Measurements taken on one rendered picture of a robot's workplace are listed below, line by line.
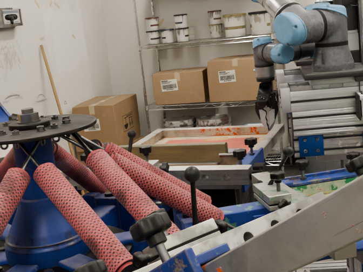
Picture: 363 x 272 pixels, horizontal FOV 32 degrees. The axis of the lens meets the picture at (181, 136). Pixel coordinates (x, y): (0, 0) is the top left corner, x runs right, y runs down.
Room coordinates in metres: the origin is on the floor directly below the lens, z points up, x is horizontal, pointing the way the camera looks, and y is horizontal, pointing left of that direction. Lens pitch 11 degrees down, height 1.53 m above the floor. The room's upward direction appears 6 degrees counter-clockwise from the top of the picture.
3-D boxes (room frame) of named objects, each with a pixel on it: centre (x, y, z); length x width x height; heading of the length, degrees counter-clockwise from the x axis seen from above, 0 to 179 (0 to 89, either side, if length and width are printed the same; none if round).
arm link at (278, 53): (2.38, -0.41, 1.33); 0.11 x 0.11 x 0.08; 25
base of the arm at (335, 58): (2.30, -0.57, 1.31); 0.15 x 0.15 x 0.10
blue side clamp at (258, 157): (2.07, -0.21, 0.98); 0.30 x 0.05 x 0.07; 160
